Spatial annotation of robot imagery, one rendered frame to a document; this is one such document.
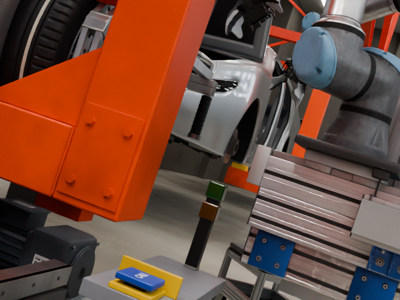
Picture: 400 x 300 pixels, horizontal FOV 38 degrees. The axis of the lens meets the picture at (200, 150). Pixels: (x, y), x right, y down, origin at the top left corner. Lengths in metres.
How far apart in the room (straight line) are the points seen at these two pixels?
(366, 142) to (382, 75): 0.15
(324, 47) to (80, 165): 0.56
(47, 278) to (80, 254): 0.30
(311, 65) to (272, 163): 0.24
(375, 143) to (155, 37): 0.52
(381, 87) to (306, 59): 0.18
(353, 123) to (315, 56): 0.18
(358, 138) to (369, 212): 0.20
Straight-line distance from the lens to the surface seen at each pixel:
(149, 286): 0.99
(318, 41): 1.22
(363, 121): 1.29
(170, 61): 1.21
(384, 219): 1.14
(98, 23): 1.59
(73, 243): 1.49
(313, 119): 5.38
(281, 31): 11.14
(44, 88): 1.33
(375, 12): 2.01
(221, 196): 1.34
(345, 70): 1.24
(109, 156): 1.22
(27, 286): 1.17
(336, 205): 1.27
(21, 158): 1.32
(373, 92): 1.30
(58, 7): 1.60
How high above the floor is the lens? 0.71
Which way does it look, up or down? level
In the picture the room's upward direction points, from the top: 19 degrees clockwise
